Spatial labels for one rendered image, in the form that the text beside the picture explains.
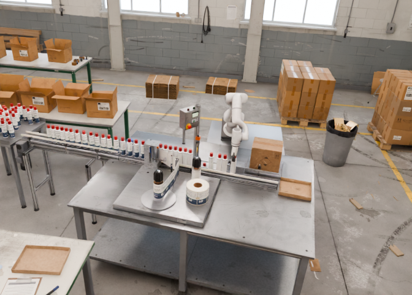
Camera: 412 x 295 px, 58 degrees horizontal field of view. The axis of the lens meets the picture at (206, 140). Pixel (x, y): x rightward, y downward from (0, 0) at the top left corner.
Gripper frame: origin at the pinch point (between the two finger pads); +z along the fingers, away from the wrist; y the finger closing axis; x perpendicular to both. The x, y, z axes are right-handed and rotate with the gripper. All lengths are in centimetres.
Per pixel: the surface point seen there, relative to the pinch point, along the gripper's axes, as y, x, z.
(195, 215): 71, -18, 18
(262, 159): -18.3, 26.4, 6.2
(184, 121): 0, -50, -31
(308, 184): -12, 75, 23
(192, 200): 58, -25, 14
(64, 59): -277, -362, 22
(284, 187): 0, 52, 23
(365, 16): -574, 174, -54
